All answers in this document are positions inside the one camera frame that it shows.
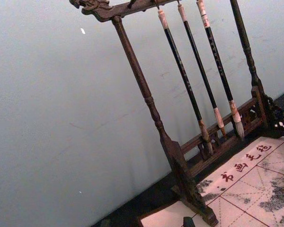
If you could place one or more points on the dark carved wooden brush rack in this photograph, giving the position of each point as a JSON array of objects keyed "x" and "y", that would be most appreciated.
[{"x": 132, "y": 59}]

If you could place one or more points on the black brush with stained bristles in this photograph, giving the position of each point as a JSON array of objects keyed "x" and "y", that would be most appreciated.
[{"x": 180, "y": 63}]

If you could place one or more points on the black brush with brown tip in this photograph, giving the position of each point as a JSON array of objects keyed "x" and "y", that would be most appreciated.
[{"x": 200, "y": 61}]

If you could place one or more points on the black table cloth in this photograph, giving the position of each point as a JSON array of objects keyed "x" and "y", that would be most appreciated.
[{"x": 156, "y": 195}]

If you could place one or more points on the black brush with red-marked label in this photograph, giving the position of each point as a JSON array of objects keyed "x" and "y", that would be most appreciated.
[{"x": 219, "y": 63}]

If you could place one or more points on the small dark block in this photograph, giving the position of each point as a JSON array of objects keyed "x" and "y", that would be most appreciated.
[{"x": 189, "y": 222}]

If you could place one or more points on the white felt mat, red grid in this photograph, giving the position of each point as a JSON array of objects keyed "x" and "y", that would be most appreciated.
[{"x": 246, "y": 179}]

